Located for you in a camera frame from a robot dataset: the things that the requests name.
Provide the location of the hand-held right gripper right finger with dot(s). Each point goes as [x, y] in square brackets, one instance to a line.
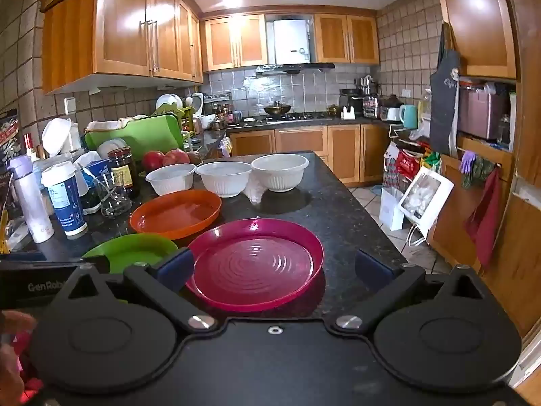
[372, 266]

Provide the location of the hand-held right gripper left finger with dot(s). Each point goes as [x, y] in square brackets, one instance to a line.
[175, 268]

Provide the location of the green plastic plate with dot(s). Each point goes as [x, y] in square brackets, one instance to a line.
[131, 249]

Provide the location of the orange plastic plate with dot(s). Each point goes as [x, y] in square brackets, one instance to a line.
[177, 215]

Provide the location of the magenta plastic plate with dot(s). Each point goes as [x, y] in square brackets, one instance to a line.
[253, 262]

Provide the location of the white ribbed plastic bowl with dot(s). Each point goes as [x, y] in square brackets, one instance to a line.
[169, 182]
[279, 177]
[224, 182]

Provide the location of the stack of white plates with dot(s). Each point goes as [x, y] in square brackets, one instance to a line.
[110, 148]

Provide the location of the person's left hand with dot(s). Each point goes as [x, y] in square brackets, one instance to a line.
[12, 321]

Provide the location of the white paper bag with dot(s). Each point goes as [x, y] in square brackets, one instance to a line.
[391, 211]

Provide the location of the white bottle lavender lid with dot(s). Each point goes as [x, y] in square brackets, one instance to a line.
[31, 207]

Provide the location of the white paper sheet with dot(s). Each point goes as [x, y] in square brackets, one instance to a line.
[424, 196]

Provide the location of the blue white paper cup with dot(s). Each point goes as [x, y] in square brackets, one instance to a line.
[63, 203]

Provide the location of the clear glass cup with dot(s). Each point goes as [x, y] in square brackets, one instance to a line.
[112, 198]

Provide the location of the red shopping bag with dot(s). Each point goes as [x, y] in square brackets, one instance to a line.
[405, 165]

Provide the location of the dark sauce jar red lid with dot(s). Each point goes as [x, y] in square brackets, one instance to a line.
[122, 173]

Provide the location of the dark red apple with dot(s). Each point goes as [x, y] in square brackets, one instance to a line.
[153, 160]

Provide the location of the streaked red apple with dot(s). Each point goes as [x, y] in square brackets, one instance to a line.
[175, 157]

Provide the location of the brown kiwi fruit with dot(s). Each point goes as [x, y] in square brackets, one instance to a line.
[194, 157]

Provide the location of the red cloth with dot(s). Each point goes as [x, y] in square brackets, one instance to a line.
[484, 220]

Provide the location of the blue tissue box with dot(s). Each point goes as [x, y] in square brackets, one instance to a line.
[95, 173]

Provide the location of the yellow purple cloth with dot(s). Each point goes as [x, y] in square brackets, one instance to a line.
[226, 146]

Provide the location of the green cutting board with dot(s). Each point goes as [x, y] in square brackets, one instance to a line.
[143, 135]

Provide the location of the purple rubber gloves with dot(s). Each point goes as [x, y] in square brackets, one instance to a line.
[467, 161]

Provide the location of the wooden base cabinets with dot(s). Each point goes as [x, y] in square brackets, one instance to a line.
[296, 139]

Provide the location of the white plastic holder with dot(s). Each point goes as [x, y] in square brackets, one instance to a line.
[349, 115]

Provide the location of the dark printed box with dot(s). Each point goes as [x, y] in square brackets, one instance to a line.
[8, 135]

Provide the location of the mint electric kettle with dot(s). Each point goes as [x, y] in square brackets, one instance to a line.
[408, 116]

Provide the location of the white plastic bag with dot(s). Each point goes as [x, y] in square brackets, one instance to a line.
[59, 135]

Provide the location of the green dish rack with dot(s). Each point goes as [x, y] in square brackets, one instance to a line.
[173, 112]

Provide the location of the white dish cloth orange trim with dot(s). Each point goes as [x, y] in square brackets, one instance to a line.
[110, 124]

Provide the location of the gas stove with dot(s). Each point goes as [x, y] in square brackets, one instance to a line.
[296, 117]

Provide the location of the dark grey apron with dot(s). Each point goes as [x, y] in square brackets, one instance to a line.
[443, 101]

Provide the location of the dark wok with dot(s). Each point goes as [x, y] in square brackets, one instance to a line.
[277, 109]

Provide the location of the steel range hood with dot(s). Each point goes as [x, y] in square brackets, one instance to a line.
[296, 68]

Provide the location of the white water heater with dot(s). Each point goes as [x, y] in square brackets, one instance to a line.
[291, 40]

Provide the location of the tall wooden cabinet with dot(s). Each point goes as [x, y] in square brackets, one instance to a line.
[477, 17]

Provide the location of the white wall socket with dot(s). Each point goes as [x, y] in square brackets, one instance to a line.
[70, 105]

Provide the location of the wooden wall cabinet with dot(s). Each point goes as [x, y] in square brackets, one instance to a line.
[346, 38]
[234, 42]
[122, 21]

